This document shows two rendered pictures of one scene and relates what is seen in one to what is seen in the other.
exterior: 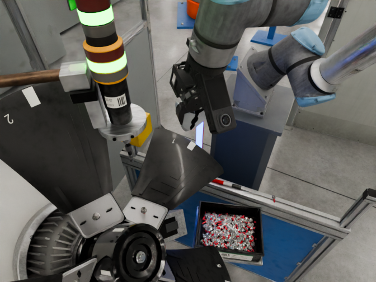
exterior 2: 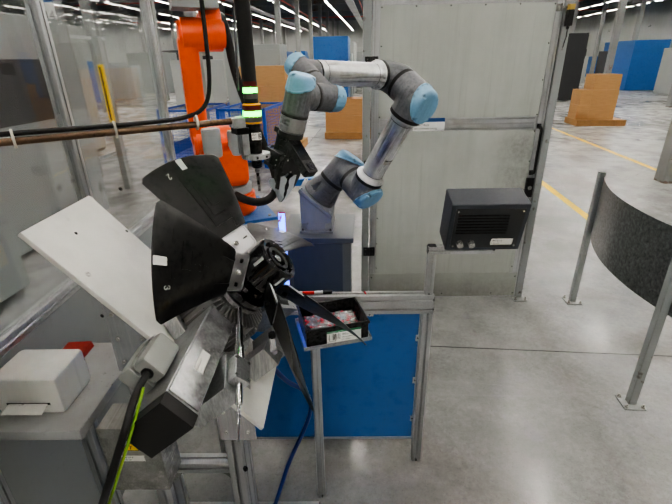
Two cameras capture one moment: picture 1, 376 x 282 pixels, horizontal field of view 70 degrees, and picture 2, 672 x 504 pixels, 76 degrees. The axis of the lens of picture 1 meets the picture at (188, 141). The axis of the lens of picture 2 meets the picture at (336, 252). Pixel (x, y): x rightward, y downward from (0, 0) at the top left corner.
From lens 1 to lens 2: 0.84 m
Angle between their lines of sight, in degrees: 29
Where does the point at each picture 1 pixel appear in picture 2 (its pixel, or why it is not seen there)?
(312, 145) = not seen: hidden behind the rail
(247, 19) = (310, 102)
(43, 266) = not seen: hidden behind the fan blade
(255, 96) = (321, 213)
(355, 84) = (413, 230)
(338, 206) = (445, 357)
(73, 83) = (238, 123)
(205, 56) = (291, 126)
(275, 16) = (323, 102)
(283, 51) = (333, 169)
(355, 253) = (477, 394)
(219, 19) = (297, 102)
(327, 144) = not seen: hidden behind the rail
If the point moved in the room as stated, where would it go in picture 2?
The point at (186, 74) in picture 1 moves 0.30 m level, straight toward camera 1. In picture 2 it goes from (277, 150) to (312, 172)
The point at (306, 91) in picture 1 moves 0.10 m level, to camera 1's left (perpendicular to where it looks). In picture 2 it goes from (360, 190) to (336, 193)
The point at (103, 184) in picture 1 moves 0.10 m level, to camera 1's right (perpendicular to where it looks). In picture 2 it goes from (238, 218) to (276, 213)
